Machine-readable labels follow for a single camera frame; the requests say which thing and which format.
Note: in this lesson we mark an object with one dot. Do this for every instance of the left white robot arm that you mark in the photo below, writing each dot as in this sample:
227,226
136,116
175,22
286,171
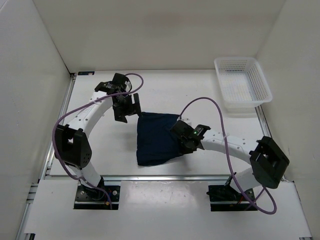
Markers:
71,140

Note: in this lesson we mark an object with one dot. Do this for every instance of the aluminium front rail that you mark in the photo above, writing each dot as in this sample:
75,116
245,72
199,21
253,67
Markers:
117,178

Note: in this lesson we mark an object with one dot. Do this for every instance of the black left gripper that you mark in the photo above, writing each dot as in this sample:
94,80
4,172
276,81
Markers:
133,109

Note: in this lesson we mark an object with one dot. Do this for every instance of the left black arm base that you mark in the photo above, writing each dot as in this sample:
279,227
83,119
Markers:
92,199

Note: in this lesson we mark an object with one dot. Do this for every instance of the navy blue shorts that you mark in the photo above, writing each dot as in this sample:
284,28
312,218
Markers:
156,144

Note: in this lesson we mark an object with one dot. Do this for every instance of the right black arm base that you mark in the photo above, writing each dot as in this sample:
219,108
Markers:
223,198

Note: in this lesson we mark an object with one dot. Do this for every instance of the aluminium left side rail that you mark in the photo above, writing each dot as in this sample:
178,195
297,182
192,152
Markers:
47,164

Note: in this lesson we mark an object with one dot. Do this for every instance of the white perforated plastic basket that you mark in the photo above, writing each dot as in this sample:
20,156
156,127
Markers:
242,83

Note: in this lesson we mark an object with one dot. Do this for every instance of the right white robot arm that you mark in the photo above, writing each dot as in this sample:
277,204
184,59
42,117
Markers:
238,148

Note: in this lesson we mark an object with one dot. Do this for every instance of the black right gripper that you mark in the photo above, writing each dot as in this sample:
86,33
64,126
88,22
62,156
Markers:
186,150

